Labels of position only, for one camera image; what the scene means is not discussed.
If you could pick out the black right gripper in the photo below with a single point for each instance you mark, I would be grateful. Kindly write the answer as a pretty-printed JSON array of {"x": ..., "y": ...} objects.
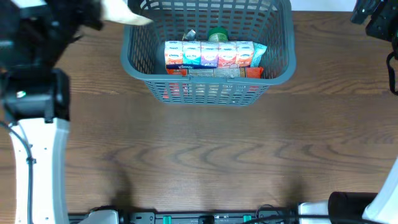
[{"x": 374, "y": 20}]

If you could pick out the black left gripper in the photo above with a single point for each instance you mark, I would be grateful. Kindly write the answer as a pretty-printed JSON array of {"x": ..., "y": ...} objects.
[{"x": 86, "y": 16}]

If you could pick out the snack bag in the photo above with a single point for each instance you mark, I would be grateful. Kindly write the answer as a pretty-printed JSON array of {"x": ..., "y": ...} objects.
[{"x": 118, "y": 11}]

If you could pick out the teal wipes packet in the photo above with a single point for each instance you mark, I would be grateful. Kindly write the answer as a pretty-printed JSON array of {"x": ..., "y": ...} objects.
[{"x": 259, "y": 51}]

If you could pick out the red spaghetti packet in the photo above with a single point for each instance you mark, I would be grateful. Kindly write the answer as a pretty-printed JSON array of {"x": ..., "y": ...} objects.
[{"x": 243, "y": 72}]

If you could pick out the tissue pack multipack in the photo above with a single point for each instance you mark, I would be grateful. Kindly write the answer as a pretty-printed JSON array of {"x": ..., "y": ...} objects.
[{"x": 204, "y": 54}]

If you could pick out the green lid jar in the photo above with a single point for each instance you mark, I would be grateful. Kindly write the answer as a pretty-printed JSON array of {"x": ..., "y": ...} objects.
[{"x": 218, "y": 34}]

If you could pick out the gold coffee bag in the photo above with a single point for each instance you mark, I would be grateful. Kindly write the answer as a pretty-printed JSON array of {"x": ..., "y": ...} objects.
[{"x": 190, "y": 36}]

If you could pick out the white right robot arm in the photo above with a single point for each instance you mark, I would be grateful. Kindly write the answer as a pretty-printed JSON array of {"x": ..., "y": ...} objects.
[{"x": 360, "y": 207}]

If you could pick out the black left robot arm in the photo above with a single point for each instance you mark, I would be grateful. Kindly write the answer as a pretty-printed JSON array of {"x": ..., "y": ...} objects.
[{"x": 35, "y": 95}]

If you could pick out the grey plastic basket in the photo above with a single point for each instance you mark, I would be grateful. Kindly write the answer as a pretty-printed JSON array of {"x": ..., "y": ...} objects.
[{"x": 267, "y": 22}]

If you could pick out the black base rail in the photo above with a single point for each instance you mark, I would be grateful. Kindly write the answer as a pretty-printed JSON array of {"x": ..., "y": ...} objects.
[{"x": 196, "y": 218}]

